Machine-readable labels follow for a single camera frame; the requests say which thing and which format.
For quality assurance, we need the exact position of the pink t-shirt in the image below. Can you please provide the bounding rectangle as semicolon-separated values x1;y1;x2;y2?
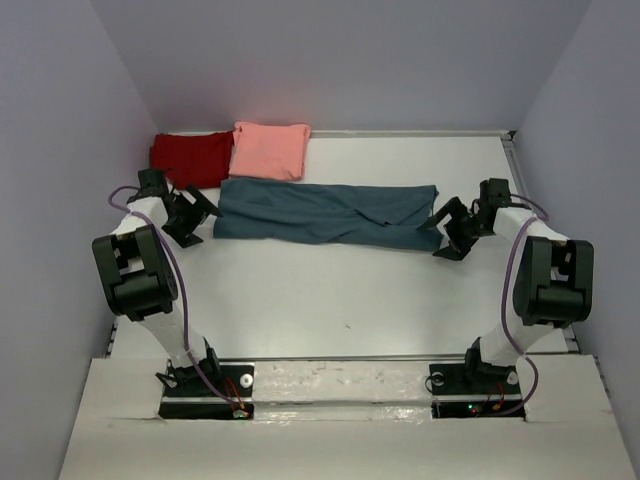
229;121;311;182

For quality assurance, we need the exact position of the blue t-shirt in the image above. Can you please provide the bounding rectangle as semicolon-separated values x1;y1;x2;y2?
213;178;443;252

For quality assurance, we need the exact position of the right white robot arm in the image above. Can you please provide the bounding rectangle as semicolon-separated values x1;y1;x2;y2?
422;178;594;396

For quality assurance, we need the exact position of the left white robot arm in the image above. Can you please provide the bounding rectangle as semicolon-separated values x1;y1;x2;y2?
91;168;230;402

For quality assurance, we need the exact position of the folded red t-shirt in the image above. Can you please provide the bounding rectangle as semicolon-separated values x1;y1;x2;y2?
150;131;234;190

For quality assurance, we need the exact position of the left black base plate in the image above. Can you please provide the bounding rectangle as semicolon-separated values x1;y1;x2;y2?
155;362;255;421

